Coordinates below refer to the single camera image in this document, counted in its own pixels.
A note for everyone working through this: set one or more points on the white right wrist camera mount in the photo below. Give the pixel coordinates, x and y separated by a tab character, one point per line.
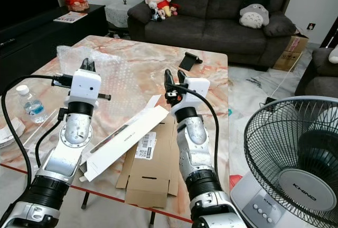
198	88

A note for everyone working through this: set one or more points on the small white cardboard box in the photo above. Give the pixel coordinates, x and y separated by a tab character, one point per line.
10	133

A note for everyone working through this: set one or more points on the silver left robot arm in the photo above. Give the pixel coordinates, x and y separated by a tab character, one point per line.
76	130

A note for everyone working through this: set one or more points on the black remote control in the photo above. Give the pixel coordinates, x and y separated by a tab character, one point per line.
8	42

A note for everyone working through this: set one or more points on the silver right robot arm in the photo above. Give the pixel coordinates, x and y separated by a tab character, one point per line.
193	138

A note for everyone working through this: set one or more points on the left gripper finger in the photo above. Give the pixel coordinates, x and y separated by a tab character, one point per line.
85	67
93	67

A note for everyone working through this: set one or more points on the clear plastic water bottle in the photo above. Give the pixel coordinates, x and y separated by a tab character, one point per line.
34	106

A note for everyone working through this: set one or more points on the small red plush toy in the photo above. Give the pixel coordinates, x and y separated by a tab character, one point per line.
174	9

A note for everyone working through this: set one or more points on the black phone stand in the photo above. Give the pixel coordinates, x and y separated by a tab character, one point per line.
190	60

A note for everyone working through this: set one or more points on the black television console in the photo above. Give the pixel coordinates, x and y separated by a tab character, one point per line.
42	38

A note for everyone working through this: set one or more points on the clear plastic container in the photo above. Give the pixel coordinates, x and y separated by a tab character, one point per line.
52	124

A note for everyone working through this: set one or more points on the clear bubble wrap sheet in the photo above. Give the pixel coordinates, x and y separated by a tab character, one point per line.
132	75

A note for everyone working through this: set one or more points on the long white cardboard box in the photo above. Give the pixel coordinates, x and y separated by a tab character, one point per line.
121	143

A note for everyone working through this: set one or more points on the grey white round plush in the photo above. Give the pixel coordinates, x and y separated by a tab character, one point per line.
253	17

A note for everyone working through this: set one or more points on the flattened brown cardboard box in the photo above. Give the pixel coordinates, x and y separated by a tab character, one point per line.
150	180

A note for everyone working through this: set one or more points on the grey electric fan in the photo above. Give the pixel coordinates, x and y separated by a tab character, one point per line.
285	149

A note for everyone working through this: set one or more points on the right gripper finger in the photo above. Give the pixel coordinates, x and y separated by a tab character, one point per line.
168	82
181	80

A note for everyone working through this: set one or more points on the white red magazine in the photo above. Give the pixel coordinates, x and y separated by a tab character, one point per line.
69	17

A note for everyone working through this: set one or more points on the marble table with red rim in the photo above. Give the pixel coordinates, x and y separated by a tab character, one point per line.
211	64

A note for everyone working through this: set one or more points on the white lace covered side table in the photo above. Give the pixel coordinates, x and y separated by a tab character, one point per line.
117	14

